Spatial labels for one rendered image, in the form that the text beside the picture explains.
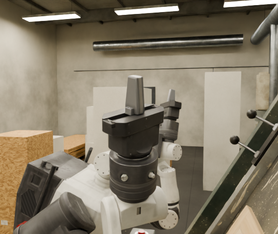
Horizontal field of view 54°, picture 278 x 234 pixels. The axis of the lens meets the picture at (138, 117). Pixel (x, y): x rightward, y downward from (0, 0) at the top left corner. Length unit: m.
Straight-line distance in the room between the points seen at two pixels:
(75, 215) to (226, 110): 4.28
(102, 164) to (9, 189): 2.16
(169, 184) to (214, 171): 3.84
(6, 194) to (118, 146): 2.54
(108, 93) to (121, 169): 3.03
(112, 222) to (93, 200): 0.27
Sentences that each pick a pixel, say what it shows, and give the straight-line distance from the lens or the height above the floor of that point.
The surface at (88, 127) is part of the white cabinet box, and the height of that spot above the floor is 1.02.
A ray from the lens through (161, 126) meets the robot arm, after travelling 1.08.
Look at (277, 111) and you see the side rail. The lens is 1.33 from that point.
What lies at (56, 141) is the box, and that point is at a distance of 4.73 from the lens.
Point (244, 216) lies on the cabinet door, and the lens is 1.01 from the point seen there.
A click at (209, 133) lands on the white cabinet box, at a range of 4.81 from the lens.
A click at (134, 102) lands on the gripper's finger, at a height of 1.60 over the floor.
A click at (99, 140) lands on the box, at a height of 1.06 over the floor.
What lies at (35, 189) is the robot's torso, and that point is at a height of 1.34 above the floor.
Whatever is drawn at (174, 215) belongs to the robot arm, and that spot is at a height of 1.15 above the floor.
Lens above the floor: 1.61
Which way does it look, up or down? 4 degrees down
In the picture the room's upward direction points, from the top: straight up
